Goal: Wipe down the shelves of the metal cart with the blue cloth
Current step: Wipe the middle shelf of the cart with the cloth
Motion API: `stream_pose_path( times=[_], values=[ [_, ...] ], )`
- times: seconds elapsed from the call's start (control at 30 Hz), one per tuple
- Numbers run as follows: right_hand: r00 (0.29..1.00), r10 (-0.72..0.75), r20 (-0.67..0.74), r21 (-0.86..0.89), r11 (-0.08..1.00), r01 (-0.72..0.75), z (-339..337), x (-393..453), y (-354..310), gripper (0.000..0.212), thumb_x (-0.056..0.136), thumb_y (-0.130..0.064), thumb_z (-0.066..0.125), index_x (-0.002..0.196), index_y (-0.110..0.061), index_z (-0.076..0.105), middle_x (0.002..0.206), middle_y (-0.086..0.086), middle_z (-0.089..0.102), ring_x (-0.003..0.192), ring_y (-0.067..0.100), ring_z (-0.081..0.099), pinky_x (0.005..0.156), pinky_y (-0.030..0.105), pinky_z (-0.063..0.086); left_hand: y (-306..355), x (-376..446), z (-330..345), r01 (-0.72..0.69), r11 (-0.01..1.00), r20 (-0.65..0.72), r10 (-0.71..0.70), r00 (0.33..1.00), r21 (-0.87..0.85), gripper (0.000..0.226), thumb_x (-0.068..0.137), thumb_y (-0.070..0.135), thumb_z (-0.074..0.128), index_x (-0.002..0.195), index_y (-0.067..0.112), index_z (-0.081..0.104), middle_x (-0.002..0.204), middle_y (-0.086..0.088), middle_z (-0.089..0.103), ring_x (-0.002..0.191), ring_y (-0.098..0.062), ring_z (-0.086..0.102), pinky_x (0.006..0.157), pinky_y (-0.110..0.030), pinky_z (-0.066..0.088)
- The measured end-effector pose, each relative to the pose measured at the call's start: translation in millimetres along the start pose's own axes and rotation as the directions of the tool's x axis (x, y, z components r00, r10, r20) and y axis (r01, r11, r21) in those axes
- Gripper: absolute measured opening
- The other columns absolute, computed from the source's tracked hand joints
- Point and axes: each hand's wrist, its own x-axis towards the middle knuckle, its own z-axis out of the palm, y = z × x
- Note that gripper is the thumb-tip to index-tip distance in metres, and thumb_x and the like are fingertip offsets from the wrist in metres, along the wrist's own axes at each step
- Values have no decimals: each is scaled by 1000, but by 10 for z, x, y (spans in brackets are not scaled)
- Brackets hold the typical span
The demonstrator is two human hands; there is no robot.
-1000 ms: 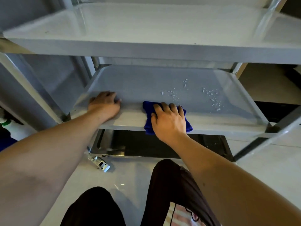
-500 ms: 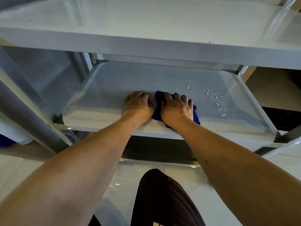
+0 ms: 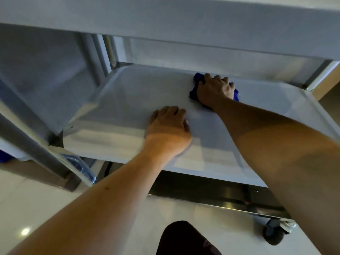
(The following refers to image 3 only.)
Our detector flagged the person's right hand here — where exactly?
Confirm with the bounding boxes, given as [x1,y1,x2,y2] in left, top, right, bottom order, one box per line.
[196,73,236,109]

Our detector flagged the person's left hand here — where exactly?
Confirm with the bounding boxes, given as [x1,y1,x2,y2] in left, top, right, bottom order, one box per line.
[145,105,193,160]

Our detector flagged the blue cloth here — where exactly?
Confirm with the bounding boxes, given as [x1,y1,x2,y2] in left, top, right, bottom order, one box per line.
[189,72,240,109]

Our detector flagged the stainless steel service trolley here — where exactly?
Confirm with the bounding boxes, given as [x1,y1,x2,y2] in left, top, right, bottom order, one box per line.
[0,0,340,246]

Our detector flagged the person's left forearm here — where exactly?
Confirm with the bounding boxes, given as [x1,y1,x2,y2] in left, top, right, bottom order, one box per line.
[7,150,171,255]

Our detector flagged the person's right forearm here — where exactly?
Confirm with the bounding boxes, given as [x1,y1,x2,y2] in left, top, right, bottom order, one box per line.
[212,99,340,255]

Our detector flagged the black shorts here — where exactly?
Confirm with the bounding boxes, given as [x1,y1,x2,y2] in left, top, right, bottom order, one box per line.
[155,221,222,255]

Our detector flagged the wooden door frame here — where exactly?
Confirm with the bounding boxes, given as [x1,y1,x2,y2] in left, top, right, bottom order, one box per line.
[310,65,340,102]

